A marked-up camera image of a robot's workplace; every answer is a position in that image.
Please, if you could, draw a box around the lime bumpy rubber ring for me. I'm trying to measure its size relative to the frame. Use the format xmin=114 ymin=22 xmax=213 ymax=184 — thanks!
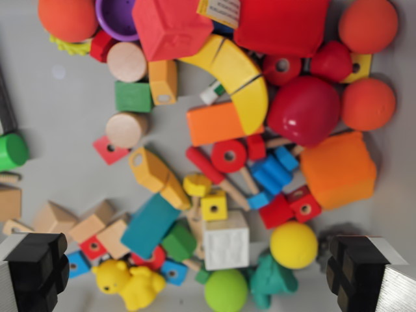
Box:
xmin=49 ymin=33 xmax=92 ymax=57

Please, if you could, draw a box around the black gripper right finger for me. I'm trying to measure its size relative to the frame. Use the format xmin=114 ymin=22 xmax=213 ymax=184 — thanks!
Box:
xmin=326 ymin=235 xmax=410 ymax=312

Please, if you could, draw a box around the red wooden disc with hole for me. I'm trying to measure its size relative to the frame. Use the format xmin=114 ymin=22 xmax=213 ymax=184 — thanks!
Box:
xmin=211 ymin=139 xmax=249 ymax=174

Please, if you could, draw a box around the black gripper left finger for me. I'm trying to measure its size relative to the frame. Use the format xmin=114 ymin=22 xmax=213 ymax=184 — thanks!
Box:
xmin=0 ymin=231 xmax=70 ymax=312

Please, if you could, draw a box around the natural wood peg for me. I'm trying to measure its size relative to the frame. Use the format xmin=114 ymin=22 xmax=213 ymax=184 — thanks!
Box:
xmin=266 ymin=136 xmax=305 ymax=157
xmin=240 ymin=166 xmax=261 ymax=196

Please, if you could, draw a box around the small green cube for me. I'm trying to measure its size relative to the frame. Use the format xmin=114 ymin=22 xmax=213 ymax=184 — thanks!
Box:
xmin=194 ymin=269 xmax=211 ymax=285

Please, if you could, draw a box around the green wooden cylinder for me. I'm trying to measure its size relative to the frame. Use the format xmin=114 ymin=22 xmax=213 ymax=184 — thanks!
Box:
xmin=0 ymin=133 xmax=31 ymax=172

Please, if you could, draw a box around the red wooden ring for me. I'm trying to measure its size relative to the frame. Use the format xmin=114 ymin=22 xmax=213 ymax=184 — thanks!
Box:
xmin=129 ymin=244 xmax=168 ymax=271

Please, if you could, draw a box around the blue cube with hole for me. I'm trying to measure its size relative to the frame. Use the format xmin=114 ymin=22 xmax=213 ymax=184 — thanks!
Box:
xmin=67 ymin=250 xmax=92 ymax=280
xmin=161 ymin=258 xmax=189 ymax=287

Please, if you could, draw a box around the natural wood bolt shaft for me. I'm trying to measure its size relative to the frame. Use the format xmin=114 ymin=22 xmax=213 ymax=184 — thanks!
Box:
xmin=186 ymin=194 xmax=206 ymax=261

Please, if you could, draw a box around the red handled wooden peg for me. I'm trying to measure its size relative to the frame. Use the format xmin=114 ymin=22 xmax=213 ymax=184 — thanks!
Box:
xmin=185 ymin=146 xmax=252 ymax=212

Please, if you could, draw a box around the red bead with hole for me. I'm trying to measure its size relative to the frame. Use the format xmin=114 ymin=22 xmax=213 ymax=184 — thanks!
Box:
xmin=262 ymin=55 xmax=303 ymax=86

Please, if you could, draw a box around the red rounded wooden bead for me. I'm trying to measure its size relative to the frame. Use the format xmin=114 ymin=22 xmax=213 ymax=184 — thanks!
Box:
xmin=309 ymin=40 xmax=354 ymax=84

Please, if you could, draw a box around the purple plastic cup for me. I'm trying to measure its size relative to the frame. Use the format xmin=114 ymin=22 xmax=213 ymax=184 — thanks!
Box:
xmin=95 ymin=0 xmax=141 ymax=42

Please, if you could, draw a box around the yellow-orange velcro wooden block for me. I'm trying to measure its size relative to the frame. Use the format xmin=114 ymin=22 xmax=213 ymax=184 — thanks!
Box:
xmin=148 ymin=59 xmax=179 ymax=106

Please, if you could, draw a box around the natural wood block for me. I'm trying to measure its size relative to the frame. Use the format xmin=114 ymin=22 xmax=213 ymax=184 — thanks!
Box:
xmin=68 ymin=199 xmax=116 ymax=243
xmin=97 ymin=214 xmax=131 ymax=260
xmin=0 ymin=186 xmax=23 ymax=222
xmin=32 ymin=201 xmax=79 ymax=242

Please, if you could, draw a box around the red cube with hole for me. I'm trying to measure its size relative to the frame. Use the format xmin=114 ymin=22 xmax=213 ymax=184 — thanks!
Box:
xmin=285 ymin=186 xmax=323 ymax=224
xmin=79 ymin=235 xmax=107 ymax=261

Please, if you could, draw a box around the red foam cube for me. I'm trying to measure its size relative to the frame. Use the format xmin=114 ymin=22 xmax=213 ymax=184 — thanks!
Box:
xmin=131 ymin=0 xmax=215 ymax=63

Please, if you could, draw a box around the dark red plastic egg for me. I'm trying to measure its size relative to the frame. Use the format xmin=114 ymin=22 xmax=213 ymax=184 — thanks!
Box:
xmin=266 ymin=75 xmax=342 ymax=148

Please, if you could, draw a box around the yellow cube with hole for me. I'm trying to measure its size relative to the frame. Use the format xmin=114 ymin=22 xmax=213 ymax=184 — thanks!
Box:
xmin=200 ymin=190 xmax=229 ymax=222
xmin=341 ymin=53 xmax=373 ymax=84

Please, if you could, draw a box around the small red wooden nut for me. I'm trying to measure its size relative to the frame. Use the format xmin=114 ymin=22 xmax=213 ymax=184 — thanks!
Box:
xmin=245 ymin=134 xmax=267 ymax=161

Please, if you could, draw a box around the red tile with hole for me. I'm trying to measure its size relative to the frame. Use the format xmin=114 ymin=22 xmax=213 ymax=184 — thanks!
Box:
xmin=92 ymin=135 xmax=131 ymax=166

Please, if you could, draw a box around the green wooden block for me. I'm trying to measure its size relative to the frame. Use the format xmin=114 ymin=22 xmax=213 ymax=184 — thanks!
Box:
xmin=161 ymin=222 xmax=198 ymax=263

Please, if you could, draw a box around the white cube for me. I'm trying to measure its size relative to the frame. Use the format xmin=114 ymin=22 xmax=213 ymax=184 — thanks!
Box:
xmin=202 ymin=211 xmax=251 ymax=272

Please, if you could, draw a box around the yellow foam ball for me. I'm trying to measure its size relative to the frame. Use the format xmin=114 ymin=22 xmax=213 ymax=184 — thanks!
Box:
xmin=269 ymin=221 xmax=319 ymax=270

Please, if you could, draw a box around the teal rubber animal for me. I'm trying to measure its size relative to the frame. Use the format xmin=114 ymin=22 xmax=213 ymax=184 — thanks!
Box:
xmin=248 ymin=253 xmax=300 ymax=310

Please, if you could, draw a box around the small blue wooden block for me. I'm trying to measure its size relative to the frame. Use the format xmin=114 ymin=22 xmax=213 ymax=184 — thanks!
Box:
xmin=272 ymin=146 xmax=300 ymax=174
xmin=247 ymin=191 xmax=274 ymax=211

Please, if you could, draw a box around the wooden threaded screw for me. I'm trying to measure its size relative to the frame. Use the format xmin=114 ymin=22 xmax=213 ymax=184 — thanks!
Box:
xmin=0 ymin=172 xmax=23 ymax=185

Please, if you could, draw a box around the plain red wooden cube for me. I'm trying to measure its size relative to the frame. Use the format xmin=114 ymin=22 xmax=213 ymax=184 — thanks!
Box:
xmin=258 ymin=194 xmax=295 ymax=230

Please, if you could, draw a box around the lime green foam ball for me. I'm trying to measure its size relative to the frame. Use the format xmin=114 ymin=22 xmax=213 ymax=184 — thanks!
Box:
xmin=204 ymin=268 xmax=250 ymax=312

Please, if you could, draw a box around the orange foam ball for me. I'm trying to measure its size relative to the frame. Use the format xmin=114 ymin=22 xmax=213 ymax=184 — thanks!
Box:
xmin=337 ymin=0 xmax=399 ymax=55
xmin=37 ymin=0 xmax=99 ymax=44
xmin=341 ymin=78 xmax=397 ymax=132

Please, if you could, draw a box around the yellow wooden banana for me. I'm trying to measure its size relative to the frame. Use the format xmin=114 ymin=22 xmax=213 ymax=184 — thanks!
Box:
xmin=178 ymin=33 xmax=270 ymax=137

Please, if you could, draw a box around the natural wood cylinder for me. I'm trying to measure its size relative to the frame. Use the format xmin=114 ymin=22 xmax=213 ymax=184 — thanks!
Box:
xmin=106 ymin=42 xmax=149 ymax=83
xmin=105 ymin=111 xmax=151 ymax=150

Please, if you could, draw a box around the teal wooden block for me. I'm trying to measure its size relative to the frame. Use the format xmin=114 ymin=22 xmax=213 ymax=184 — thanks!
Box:
xmin=120 ymin=193 xmax=181 ymax=260

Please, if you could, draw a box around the yellow printed label card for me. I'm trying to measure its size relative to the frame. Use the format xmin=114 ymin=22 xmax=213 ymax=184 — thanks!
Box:
xmin=196 ymin=0 xmax=242 ymax=29

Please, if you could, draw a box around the blue ridged wooden piece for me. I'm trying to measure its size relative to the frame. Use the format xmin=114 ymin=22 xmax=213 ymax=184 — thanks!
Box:
xmin=250 ymin=153 xmax=294 ymax=196

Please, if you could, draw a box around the green wooden cube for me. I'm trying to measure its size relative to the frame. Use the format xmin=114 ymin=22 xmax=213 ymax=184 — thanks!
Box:
xmin=114 ymin=81 xmax=154 ymax=114

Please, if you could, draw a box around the yellow rubber bear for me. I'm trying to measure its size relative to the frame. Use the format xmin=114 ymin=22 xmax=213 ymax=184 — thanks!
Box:
xmin=91 ymin=258 xmax=167 ymax=312

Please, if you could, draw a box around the orange wooden block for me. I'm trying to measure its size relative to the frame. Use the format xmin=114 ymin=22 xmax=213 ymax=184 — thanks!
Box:
xmin=186 ymin=101 xmax=265 ymax=148

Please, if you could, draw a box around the large red foam block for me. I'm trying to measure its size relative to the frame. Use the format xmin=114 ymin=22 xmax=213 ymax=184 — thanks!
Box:
xmin=233 ymin=0 xmax=331 ymax=59

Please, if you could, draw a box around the orange foam cube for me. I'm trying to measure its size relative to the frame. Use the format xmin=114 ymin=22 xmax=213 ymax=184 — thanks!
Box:
xmin=300 ymin=131 xmax=378 ymax=211

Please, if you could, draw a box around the white green marker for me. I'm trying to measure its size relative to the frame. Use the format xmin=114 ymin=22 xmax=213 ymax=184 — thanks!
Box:
xmin=199 ymin=81 xmax=226 ymax=106

